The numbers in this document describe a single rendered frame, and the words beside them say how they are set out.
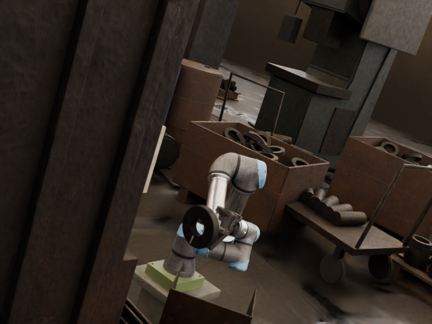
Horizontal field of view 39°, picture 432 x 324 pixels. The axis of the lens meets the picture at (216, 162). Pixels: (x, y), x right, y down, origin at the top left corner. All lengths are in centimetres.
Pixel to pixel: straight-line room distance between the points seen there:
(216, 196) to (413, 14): 504
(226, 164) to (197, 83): 327
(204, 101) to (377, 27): 207
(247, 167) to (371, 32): 434
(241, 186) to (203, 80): 325
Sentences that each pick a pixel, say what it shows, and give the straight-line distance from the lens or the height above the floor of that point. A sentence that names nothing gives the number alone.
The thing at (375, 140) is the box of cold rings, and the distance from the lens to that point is 632.
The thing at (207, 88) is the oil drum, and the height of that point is 73.
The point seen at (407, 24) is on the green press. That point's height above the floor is 190.
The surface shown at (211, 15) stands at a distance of 694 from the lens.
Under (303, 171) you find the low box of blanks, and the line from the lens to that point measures 450.
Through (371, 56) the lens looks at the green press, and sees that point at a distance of 739.
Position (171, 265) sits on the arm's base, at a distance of 281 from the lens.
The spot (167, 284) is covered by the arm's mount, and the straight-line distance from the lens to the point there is 278.
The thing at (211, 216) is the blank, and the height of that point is 86.
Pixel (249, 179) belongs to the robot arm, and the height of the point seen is 91.
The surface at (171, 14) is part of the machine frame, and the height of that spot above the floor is 151.
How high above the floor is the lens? 158
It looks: 15 degrees down
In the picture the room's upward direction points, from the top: 18 degrees clockwise
